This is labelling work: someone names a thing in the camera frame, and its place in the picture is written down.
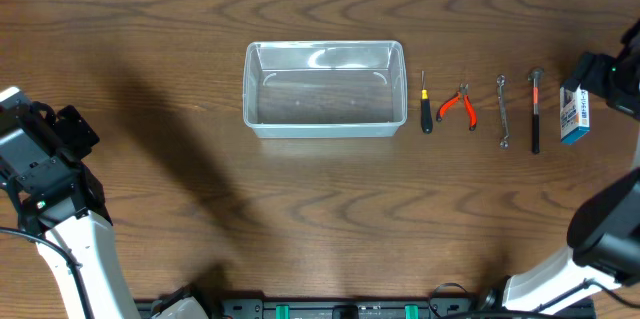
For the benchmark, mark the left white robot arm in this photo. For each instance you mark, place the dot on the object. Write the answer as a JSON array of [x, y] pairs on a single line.
[[60, 204]]

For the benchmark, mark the white blue small box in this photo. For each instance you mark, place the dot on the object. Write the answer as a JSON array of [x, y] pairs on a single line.
[[574, 114]]

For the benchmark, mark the clear plastic container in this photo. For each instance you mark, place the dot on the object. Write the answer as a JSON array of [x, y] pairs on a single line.
[[325, 89]]

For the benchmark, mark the silver double ended wrench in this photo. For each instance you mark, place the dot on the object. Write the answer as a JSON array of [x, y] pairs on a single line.
[[501, 81]]

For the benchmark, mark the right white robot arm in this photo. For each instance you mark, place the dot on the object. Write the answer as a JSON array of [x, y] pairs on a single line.
[[602, 249]]

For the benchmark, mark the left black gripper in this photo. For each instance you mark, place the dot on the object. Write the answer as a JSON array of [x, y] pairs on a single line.
[[71, 134]]

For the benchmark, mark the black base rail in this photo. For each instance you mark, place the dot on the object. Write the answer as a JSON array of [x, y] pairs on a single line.
[[396, 309]]

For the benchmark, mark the black orange hammer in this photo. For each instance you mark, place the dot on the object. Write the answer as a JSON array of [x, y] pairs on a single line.
[[534, 77]]

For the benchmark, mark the black yellow screwdriver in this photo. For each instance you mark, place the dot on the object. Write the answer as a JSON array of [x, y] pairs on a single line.
[[426, 116]]

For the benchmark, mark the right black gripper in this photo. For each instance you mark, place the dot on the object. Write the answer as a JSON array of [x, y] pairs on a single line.
[[601, 64]]

